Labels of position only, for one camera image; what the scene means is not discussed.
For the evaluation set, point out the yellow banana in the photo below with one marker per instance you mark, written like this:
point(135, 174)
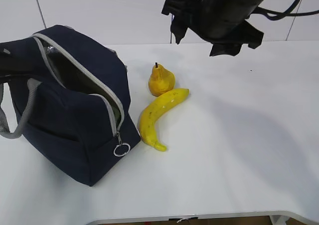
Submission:
point(150, 115)

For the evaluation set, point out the navy blue lunch bag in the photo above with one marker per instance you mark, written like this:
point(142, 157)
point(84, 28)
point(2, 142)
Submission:
point(72, 129)

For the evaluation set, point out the glass container with green lid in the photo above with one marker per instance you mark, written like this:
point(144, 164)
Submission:
point(112, 103)

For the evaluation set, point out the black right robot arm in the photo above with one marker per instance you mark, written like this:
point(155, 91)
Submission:
point(223, 23)

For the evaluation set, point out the yellow pear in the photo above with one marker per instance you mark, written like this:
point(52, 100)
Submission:
point(161, 80)

